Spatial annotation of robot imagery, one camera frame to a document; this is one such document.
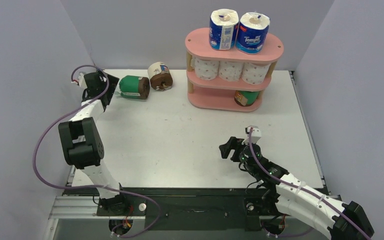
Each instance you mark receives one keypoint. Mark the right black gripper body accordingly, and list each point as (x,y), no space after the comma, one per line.
(237,148)

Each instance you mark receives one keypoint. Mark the floral white paper roll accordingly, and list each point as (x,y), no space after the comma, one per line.
(230,71)

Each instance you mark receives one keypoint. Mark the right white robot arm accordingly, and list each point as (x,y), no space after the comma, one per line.
(334,219)

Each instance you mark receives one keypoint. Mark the blue paper roll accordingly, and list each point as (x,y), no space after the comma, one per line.
(223,28)

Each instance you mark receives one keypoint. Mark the beige brown paper roll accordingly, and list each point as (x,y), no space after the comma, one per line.
(159,76)

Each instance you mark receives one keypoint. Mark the green brown roll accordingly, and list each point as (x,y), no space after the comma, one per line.
(134,87)
(245,98)

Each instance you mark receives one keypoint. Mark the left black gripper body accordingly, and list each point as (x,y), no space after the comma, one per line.
(113,83)

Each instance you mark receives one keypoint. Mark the pink three-tier shelf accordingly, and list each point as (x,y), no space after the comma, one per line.
(219,94)

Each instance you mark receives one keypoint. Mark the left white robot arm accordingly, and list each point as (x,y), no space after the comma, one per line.
(82,145)

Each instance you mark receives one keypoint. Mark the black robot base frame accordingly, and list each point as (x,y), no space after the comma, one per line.
(176,209)

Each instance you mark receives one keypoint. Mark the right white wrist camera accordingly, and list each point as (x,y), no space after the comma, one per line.
(253,135)

